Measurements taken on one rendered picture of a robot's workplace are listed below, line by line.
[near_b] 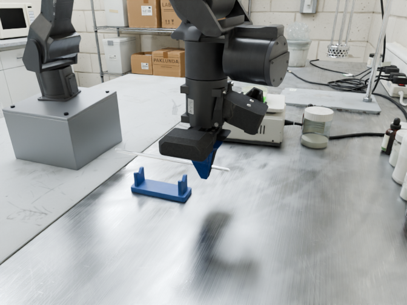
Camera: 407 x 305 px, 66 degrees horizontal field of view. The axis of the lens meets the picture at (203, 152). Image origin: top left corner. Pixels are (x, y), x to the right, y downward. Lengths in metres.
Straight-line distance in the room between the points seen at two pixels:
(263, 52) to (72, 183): 0.40
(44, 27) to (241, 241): 0.49
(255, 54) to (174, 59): 2.65
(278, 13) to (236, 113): 2.75
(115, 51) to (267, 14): 1.45
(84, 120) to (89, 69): 3.45
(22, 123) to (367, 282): 0.62
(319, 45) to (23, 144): 2.74
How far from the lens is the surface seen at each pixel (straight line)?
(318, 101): 1.07
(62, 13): 0.64
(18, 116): 0.69
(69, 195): 0.57
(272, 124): 0.70
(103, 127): 0.69
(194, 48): 0.41
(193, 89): 0.42
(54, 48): 0.65
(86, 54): 4.06
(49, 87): 0.71
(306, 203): 0.54
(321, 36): 3.12
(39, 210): 0.56
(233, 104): 0.41
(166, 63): 3.04
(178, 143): 0.37
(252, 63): 0.37
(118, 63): 3.31
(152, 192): 0.53
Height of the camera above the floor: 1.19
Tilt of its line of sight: 25 degrees down
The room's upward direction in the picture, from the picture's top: straight up
